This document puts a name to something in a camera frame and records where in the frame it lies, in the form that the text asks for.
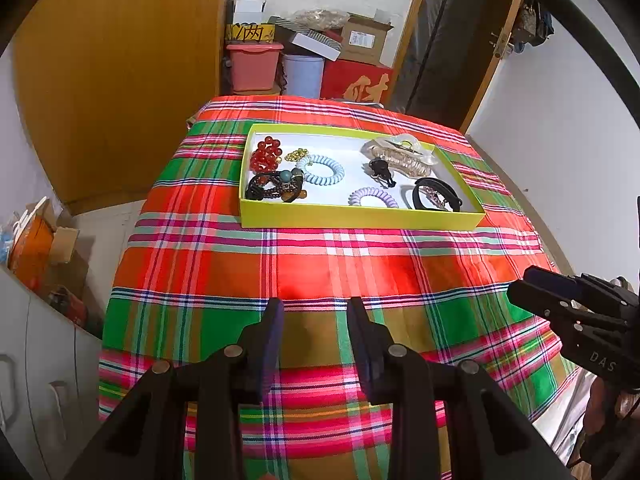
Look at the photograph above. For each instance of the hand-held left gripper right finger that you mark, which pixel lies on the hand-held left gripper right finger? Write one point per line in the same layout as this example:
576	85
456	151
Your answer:
360	345

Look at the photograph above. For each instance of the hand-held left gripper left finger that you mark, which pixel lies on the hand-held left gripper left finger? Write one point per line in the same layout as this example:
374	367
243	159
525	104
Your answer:
272	340

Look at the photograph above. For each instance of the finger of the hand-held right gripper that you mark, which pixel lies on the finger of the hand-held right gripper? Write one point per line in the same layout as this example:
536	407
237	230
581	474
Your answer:
540	302
550	285

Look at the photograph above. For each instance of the rhinestone hair ornament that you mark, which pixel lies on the rhinestone hair ornament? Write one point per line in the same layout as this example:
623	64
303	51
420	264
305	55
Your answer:
434	192

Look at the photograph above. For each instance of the yellow-green cardboard box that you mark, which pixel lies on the yellow-green cardboard box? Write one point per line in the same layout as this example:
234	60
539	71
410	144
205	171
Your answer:
345	180

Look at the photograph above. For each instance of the small black hair clip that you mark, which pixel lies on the small black hair clip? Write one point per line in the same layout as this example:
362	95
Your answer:
382	172

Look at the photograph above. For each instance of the person's right hand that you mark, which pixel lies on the person's right hand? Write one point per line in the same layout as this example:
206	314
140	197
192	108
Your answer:
602	410

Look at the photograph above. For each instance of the red green plaid tablecloth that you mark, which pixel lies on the red green plaid tablecloth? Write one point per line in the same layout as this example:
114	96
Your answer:
300	260

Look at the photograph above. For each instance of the pearly beige hair claw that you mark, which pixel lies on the pearly beige hair claw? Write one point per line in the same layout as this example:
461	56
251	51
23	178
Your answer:
400	157

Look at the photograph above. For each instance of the small brown cardboard box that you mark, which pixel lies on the small brown cardboard box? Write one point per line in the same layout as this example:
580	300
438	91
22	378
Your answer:
67	247

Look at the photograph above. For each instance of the white cabinet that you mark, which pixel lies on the white cabinet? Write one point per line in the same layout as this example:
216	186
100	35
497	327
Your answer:
30	360

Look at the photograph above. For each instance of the metal door lock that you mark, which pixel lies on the metal door lock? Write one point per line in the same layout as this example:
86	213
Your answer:
502	42

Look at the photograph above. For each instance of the orange bag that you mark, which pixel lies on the orange bag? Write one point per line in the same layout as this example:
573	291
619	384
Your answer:
32	250

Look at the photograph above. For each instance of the red box gold print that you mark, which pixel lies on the red box gold print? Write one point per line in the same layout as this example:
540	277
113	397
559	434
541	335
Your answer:
357	82

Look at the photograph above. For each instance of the pale blue bucket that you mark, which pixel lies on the pale blue bucket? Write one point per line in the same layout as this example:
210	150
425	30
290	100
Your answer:
302	75

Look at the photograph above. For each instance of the dark door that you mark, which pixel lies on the dark door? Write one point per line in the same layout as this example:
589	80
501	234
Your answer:
450	35

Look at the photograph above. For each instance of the pink plastic bin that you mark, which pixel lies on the pink plastic bin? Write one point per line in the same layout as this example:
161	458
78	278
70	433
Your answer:
252	65

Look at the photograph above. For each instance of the wooden wardrobe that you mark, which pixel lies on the wooden wardrobe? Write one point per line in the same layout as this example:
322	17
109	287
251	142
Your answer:
125	85

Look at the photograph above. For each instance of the white striped-edge box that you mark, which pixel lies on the white striped-edge box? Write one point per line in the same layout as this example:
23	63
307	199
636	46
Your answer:
315	45

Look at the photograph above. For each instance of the yellow black printed box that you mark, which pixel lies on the yellow black printed box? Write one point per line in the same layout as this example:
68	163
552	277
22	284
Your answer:
250	34

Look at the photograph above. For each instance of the clear plastic bag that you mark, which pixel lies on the clear plastic bag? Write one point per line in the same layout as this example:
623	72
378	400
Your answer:
320	17

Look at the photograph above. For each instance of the white open box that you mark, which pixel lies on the white open box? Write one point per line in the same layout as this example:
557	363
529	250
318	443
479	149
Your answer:
247	0

